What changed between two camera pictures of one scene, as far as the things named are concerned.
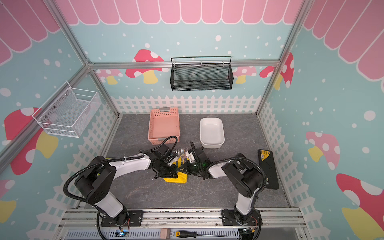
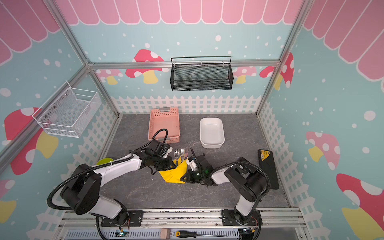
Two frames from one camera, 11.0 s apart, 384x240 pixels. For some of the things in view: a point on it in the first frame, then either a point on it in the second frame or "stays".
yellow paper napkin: x=182 y=177 stays
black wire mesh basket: x=201 y=76 stays
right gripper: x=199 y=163 -> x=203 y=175
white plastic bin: x=211 y=132 stays
